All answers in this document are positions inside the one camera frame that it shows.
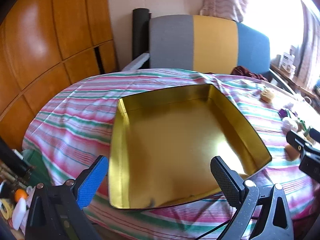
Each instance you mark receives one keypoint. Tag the yellow sponge block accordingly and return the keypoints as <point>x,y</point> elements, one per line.
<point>267,95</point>
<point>292,152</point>

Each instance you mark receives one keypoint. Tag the white box on shelf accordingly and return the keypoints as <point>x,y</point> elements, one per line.
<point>287,61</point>

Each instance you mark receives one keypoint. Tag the purple snack packet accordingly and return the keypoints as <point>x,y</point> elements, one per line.
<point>284,113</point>

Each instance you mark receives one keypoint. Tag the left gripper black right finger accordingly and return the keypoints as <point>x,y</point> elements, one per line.
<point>229,181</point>

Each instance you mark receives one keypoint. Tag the orange ball on floor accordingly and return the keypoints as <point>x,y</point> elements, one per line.
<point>20,194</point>

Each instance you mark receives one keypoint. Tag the orange wooden wardrobe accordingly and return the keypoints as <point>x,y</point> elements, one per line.
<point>46,46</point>

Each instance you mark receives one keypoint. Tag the gold metal tin box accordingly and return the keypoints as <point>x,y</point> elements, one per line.
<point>163,141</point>

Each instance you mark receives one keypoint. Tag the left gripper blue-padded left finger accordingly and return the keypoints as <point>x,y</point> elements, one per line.
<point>89,180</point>

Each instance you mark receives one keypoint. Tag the striped pink green bedsheet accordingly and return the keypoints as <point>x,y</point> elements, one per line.
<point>75,126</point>

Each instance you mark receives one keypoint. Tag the dark red cloth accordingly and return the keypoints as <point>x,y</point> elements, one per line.
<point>242,71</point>

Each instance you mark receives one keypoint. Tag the black rolled mat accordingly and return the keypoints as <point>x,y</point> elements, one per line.
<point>140,31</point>

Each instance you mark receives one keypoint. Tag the grey yellow blue chair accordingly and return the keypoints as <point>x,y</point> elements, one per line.
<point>207,45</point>

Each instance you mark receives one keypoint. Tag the white plastic ball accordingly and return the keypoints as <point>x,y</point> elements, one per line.
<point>289,124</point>

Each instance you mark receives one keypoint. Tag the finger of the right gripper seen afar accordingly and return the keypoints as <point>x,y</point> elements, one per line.
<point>299,144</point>

